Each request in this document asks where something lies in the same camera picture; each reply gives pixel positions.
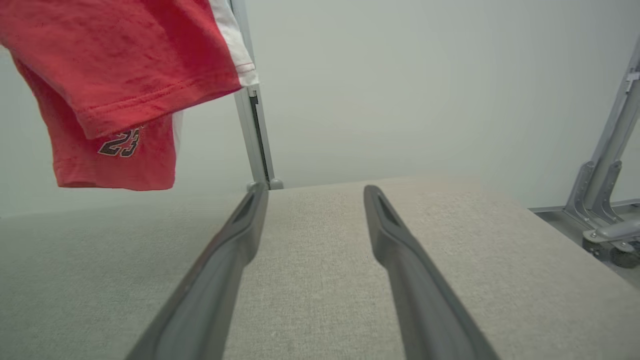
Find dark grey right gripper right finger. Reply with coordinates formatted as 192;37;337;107
363;184;501;360

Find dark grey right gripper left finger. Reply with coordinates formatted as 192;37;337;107
125;183;270;360

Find red shorts with number 23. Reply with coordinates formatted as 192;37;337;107
0;0;260;192

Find black caster wheel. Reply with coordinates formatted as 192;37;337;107
582;235;640;269

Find grey metal partition post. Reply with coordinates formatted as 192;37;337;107
228;0;285;192

